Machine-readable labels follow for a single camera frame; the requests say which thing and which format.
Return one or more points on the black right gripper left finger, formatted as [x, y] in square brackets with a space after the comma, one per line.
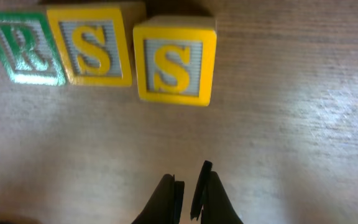
[165, 204]

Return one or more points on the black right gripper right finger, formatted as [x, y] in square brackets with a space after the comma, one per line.
[211, 203]

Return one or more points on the green R block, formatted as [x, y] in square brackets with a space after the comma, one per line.
[27, 49]

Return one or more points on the yellow S block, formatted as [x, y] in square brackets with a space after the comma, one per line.
[95, 40]
[174, 59]

